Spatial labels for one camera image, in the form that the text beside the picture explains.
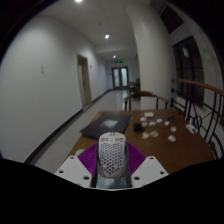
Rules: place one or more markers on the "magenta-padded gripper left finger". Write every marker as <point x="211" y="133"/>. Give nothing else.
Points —
<point x="71" y="170"/>

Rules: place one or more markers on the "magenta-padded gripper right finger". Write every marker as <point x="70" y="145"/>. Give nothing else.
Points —
<point x="150" y="170"/>

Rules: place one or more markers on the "white perforated computer mouse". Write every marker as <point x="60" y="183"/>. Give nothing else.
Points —
<point x="112" y="155"/>

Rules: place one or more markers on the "tan sticker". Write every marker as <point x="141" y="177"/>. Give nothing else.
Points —
<point x="145" y="135"/>

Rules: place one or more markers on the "orange rimmed sticker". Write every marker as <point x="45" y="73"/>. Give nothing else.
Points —
<point x="154" y="134"/>

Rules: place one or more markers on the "small black box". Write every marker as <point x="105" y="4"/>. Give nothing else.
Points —
<point x="137" y="127"/>

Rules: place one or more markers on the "round white red sticker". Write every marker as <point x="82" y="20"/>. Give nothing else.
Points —
<point x="173" y="128"/>

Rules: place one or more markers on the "flat white box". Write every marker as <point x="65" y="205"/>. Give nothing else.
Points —
<point x="149" y="114"/>

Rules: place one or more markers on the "black closed laptop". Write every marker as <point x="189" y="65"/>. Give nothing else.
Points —
<point x="106" y="125"/>

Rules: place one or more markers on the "wooden armchair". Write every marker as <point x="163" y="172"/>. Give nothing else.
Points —
<point x="146" y="94"/>

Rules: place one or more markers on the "open side door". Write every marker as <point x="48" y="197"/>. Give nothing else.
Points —
<point x="85" y="81"/>

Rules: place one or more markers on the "black railing with wooden handrail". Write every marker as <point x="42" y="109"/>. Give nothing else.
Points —
<point x="193" y="83"/>

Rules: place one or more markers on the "glass double door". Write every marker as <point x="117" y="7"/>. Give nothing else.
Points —
<point x="120" y="77"/>

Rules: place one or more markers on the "dark framed window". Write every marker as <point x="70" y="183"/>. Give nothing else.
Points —
<point x="188" y="70"/>

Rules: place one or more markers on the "green exit sign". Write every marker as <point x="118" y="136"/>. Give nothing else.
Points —
<point x="118" y="61"/>

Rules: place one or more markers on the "ceiling lights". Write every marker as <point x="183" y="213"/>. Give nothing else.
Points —
<point x="106" y="36"/>

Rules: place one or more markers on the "white wall switch plate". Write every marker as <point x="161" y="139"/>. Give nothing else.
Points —
<point x="42" y="69"/>

